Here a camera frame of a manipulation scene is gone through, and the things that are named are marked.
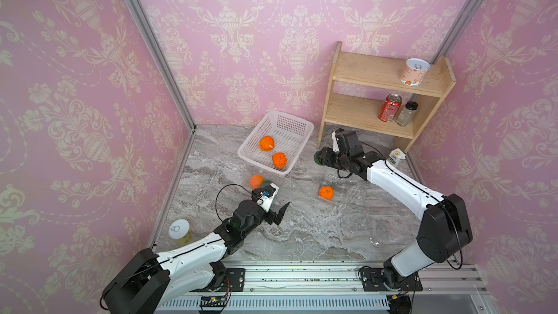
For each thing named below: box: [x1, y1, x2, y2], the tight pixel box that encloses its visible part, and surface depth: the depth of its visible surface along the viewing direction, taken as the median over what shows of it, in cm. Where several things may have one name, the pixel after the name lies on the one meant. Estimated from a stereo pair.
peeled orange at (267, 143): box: [259, 135, 276, 152], surface depth 108 cm
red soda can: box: [377, 93, 403, 123], surface depth 89 cm
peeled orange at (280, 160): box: [271, 151, 288, 169], surface depth 102 cm
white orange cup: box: [399, 58, 431, 87], surface depth 74 cm
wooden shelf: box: [316, 41, 457, 152], surface depth 87 cm
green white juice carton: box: [387, 147, 407, 167], surface depth 94 cm
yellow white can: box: [167, 218, 194, 245], surface depth 82 cm
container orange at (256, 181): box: [249, 174, 265, 190], surface depth 96 cm
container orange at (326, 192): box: [318, 185, 335, 201], surface depth 93 cm
